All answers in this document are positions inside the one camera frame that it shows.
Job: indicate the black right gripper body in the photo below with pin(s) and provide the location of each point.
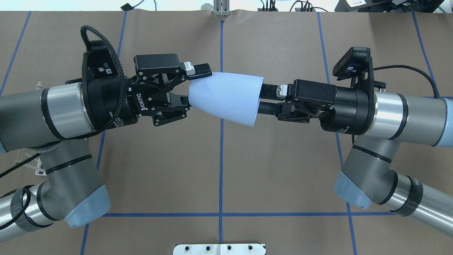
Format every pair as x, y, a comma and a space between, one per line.
351, 109

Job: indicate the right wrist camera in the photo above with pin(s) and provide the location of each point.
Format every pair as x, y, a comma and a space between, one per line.
356, 64

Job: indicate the grey metal clamp bracket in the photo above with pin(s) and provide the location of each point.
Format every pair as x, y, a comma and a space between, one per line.
221, 8

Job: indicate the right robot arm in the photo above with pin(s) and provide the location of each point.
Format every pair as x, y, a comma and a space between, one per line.
380, 121

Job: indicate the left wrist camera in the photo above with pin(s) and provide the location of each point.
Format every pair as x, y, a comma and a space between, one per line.
98, 62

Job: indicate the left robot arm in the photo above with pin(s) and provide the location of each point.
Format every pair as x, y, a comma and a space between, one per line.
55, 121

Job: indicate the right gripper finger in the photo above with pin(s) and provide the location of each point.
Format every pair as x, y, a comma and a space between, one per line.
277, 92
291, 111

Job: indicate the light blue plastic cup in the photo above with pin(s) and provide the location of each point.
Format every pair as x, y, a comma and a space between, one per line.
233, 97

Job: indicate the white metal mounting plate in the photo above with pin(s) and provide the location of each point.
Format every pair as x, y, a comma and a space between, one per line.
220, 249

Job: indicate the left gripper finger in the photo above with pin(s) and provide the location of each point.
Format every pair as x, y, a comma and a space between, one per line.
172, 108
166, 67

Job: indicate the black equipment at back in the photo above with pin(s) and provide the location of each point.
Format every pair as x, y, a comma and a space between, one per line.
395, 6

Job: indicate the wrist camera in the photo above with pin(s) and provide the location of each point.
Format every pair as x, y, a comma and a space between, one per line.
98, 62
356, 64

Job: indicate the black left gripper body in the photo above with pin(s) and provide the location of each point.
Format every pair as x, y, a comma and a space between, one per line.
109, 110

